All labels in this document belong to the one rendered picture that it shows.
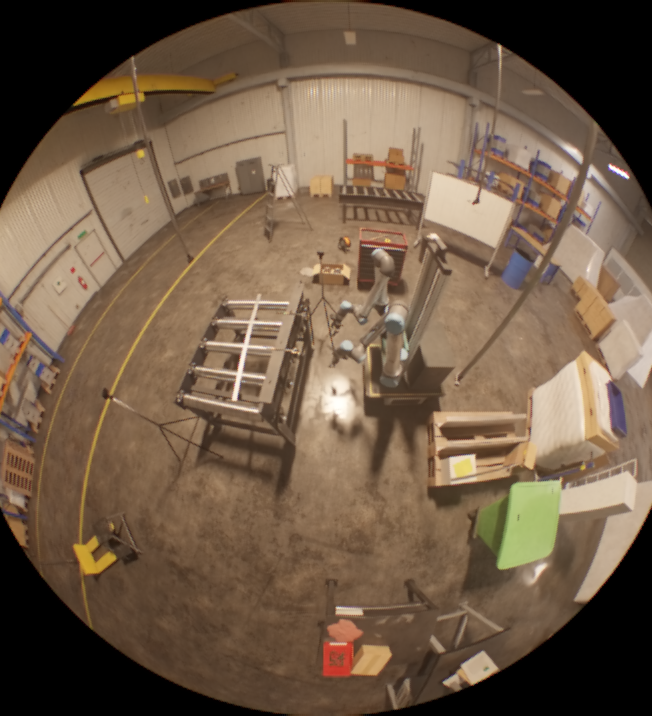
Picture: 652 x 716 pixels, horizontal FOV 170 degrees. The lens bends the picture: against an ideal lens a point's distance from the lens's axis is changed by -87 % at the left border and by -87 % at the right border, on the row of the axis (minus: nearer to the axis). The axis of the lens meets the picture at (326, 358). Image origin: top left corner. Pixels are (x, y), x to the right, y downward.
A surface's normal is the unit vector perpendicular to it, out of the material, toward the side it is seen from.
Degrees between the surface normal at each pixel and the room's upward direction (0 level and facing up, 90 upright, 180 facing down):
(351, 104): 90
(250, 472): 0
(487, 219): 90
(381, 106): 90
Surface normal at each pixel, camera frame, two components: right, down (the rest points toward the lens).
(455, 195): -0.53, 0.72
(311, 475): -0.04, -0.54
